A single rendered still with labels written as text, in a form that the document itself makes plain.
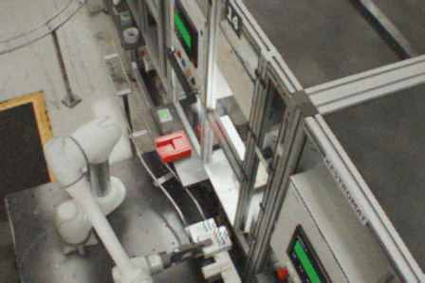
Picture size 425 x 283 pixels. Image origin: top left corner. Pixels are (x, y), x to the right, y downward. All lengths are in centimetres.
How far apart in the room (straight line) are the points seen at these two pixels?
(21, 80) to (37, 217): 190
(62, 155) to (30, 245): 90
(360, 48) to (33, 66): 337
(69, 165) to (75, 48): 271
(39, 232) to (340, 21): 185
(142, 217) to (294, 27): 145
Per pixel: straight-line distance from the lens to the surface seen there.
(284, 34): 151
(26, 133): 394
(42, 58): 450
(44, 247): 263
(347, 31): 158
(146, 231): 257
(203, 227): 229
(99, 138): 189
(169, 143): 255
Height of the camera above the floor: 299
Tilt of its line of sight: 54 degrees down
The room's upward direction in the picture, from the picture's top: 4 degrees clockwise
